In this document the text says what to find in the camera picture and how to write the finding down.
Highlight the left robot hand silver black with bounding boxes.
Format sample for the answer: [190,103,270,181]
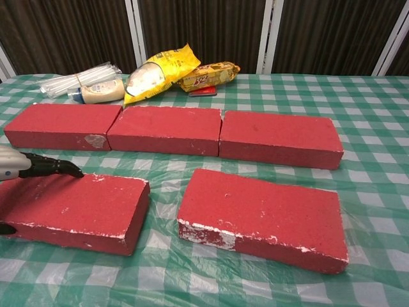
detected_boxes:
[0,143,84,235]

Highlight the red foam brick white-scuffed edges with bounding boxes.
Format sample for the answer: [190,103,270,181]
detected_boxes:
[0,173,151,256]

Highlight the red foam brick white chipped corner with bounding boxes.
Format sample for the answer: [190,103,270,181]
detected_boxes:
[176,168,350,275]

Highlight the red foam brick grey patch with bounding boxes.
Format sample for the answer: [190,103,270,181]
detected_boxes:
[3,102,123,152]

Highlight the bundle of clear straws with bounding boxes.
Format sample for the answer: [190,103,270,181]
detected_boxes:
[36,61,123,98]

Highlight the cream mayonnaise bottle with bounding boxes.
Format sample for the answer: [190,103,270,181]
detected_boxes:
[67,78,125,105]

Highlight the dark brown partition screen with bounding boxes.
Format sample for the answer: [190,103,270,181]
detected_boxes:
[137,0,272,75]
[0,0,138,76]
[271,0,406,76]
[391,31,409,77]

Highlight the yellow snack bag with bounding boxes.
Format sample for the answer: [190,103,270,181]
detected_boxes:
[122,43,201,109]

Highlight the flat red card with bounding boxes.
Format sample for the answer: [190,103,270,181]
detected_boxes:
[188,86,219,97]

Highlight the yellow biscuit packet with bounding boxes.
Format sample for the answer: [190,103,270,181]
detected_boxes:
[176,61,241,93]

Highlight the green white checked tablecloth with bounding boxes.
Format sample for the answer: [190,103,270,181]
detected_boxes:
[0,73,409,307]

